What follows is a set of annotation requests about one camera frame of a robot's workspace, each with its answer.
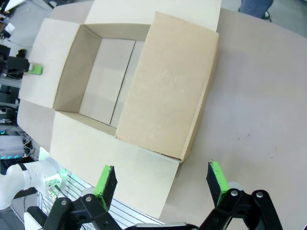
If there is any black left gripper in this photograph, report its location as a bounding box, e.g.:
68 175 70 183
6 48 44 80

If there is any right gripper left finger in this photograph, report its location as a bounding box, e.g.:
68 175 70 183
43 164 121 230

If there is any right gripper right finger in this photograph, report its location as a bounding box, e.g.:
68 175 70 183
199 161 283 230

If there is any brown cardboard shipping box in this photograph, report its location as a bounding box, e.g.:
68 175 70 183
16 0 223 219

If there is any black and white controller box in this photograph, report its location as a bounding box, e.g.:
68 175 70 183
24 205 50 230

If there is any white desk with grey legs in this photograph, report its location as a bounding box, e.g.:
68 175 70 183
4 0 32 12

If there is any person in dark navy shirt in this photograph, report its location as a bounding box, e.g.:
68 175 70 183
238 0 274 22

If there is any white network switch box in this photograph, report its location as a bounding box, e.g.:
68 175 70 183
0 135 26 161

